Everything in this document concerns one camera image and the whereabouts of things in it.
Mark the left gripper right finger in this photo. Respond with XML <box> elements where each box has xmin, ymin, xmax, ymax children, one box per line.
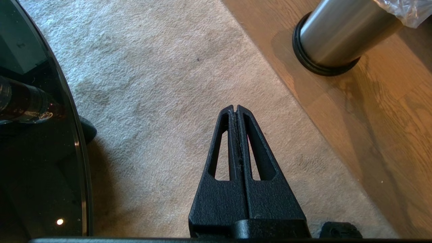
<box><xmin>236</xmin><ymin>105</ymin><xmax>312</xmax><ymax>239</ymax></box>

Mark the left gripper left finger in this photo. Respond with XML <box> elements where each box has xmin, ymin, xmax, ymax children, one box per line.
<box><xmin>188</xmin><ymin>105</ymin><xmax>245</xmax><ymax>239</ymax></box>

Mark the round steel trash bin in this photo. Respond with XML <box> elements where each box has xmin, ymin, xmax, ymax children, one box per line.
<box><xmin>293</xmin><ymin>0</ymin><xmax>403</xmax><ymax>76</ymax></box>

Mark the clear plastic bin liner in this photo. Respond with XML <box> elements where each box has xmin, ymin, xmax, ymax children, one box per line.
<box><xmin>373</xmin><ymin>0</ymin><xmax>432</xmax><ymax>29</ymax></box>

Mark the grey carpet rug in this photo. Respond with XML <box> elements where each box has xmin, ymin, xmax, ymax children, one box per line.
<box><xmin>19</xmin><ymin>0</ymin><xmax>400</xmax><ymax>239</ymax></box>

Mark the black table foot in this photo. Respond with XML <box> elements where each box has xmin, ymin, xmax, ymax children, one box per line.
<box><xmin>80</xmin><ymin>116</ymin><xmax>98</xmax><ymax>145</ymax></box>

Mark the round black glass table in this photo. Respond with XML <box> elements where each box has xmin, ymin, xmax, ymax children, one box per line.
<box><xmin>0</xmin><ymin>0</ymin><xmax>94</xmax><ymax>240</ymax></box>

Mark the black table leg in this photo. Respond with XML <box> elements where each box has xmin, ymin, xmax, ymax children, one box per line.
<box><xmin>0</xmin><ymin>76</ymin><xmax>64</xmax><ymax>125</ymax></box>

